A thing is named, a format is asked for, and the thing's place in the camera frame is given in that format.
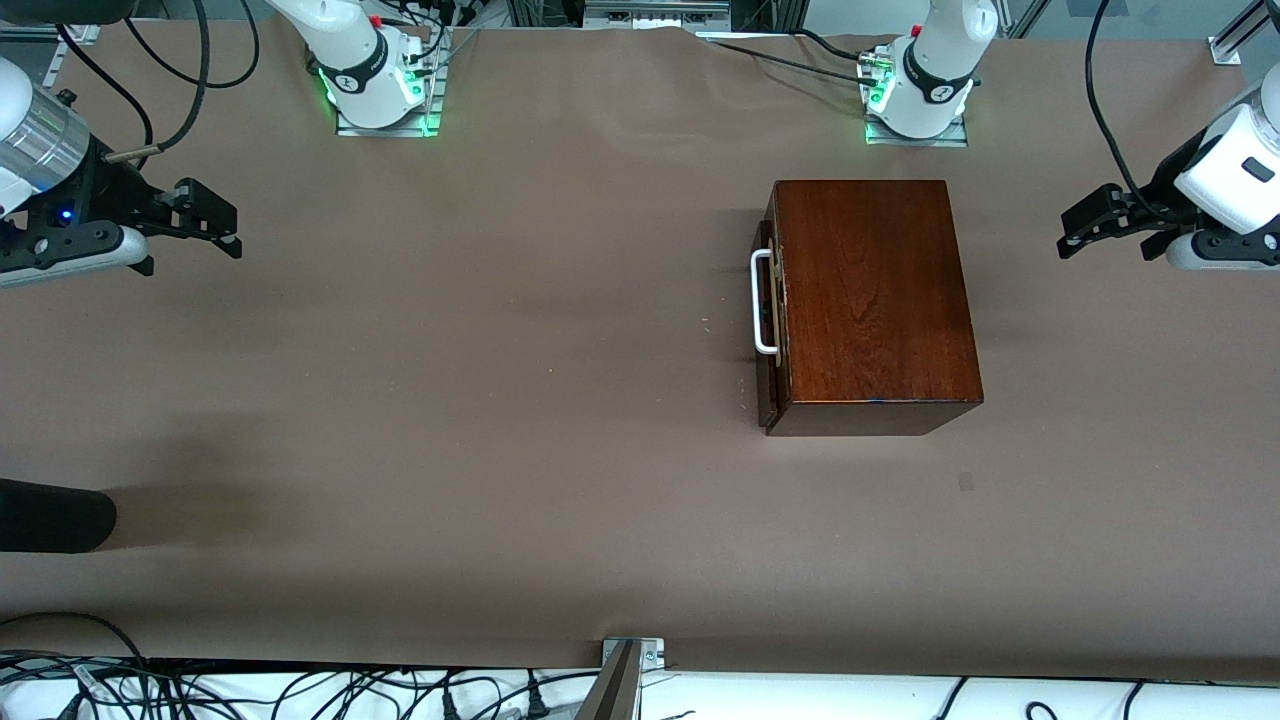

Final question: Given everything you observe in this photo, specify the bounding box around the wooden drawer with white handle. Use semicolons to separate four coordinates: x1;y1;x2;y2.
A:
750;218;791;433

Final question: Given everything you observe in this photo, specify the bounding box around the dark brown wooden cabinet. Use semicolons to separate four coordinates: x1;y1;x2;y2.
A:
763;180;985;438

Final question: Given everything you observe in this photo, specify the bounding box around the black cylinder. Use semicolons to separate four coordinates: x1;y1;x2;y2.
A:
0;478;118;554

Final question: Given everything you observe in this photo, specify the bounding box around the brown paper table cover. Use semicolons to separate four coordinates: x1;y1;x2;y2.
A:
0;20;1280;683

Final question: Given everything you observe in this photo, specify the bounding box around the white sheet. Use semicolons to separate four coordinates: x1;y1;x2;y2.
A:
0;655;1280;720

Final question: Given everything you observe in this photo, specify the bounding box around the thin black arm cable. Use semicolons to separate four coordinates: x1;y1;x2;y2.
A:
55;22;156;146

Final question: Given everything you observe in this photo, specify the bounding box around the black looping cable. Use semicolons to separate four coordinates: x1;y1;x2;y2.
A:
123;0;263;90

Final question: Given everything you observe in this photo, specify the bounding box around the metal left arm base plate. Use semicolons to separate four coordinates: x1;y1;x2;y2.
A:
864;108;970;149

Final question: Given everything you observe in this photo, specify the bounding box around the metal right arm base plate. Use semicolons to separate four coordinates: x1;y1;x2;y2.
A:
335;68;443;139

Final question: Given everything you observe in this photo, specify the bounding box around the black base power cable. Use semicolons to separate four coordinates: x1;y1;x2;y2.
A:
793;28;869;65
700;36;881;87

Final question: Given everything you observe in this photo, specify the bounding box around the large black cable loop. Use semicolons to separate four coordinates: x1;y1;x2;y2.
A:
0;611;153;701

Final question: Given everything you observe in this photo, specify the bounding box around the grey metal rail box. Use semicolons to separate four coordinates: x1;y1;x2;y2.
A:
583;0;733;32

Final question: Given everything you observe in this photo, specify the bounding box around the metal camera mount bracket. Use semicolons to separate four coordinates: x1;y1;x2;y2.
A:
574;637;667;720

